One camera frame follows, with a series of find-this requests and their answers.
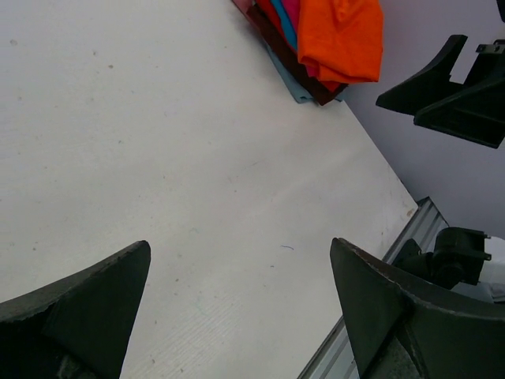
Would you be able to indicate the orange t shirt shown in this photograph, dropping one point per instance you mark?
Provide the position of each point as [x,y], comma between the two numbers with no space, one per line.
[341,41]

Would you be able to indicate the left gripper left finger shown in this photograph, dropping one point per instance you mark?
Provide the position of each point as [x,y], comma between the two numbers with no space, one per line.
[78,326]

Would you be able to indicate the dark red folded t shirt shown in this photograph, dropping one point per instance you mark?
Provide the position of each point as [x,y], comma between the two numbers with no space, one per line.
[258,19]

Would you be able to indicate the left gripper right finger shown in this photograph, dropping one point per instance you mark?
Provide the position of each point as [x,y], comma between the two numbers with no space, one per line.
[430,332]

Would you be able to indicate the light blue folded t shirt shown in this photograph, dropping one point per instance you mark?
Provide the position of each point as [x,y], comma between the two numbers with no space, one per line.
[301,86]

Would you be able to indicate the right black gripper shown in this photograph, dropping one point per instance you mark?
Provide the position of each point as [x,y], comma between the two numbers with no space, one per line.
[475,113]

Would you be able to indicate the aluminium mounting rail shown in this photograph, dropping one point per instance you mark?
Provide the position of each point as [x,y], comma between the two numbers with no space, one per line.
[335,356]

